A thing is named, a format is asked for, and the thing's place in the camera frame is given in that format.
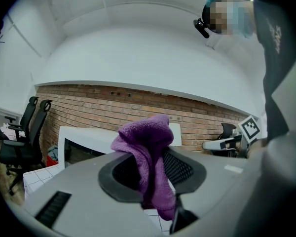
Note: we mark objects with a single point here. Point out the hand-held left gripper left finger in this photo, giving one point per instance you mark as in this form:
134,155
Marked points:
84,196

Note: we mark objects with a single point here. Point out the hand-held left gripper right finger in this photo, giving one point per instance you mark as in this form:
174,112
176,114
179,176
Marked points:
219,181

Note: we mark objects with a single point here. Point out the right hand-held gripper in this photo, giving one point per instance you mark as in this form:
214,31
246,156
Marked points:
249,130

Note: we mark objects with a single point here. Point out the purple cloth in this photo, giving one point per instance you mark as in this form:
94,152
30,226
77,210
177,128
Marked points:
150,142

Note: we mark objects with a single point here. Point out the person's right forearm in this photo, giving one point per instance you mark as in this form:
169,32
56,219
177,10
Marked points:
257,146

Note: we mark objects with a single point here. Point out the black office chair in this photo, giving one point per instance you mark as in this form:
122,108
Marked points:
27,147
228,130
17,142

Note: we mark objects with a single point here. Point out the red box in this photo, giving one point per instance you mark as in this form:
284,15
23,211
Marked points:
51,161

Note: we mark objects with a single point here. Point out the pink fabric bundle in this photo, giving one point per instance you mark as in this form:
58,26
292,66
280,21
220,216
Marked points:
8,132

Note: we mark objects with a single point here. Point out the person's dark shirt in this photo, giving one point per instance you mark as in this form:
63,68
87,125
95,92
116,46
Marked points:
276,58

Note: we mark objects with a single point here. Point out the blue face mask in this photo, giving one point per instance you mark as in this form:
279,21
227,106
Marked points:
241,21

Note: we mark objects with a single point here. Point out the black head camera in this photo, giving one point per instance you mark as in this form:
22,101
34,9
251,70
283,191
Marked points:
201,28

